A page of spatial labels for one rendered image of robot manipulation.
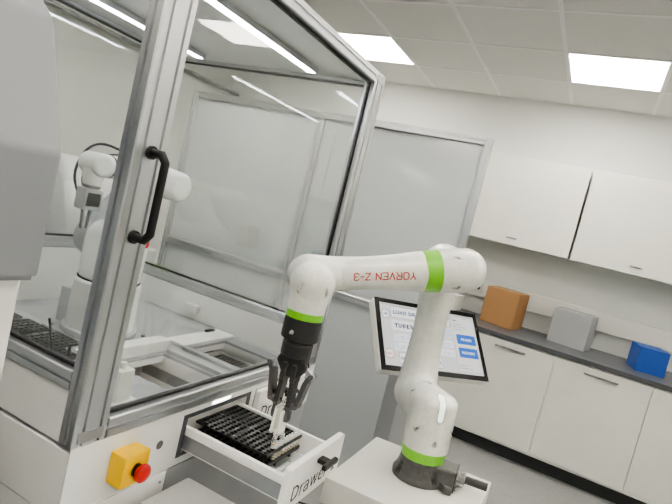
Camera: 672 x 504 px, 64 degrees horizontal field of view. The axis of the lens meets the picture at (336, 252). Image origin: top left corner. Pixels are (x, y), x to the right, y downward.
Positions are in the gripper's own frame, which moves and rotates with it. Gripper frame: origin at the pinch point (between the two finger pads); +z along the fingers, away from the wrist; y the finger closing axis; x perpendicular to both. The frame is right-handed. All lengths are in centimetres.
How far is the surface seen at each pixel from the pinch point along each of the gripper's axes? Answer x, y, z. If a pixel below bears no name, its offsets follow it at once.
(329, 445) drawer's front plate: -9.7, -10.7, 5.5
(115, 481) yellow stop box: 31.4, 18.1, 12.4
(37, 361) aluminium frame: 42, 35, -10
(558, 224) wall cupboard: -333, -31, -80
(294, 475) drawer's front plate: 7.5, -10.6, 7.1
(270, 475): 7.5, -4.8, 9.8
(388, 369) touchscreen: -80, -1, 2
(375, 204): -172, 57, -60
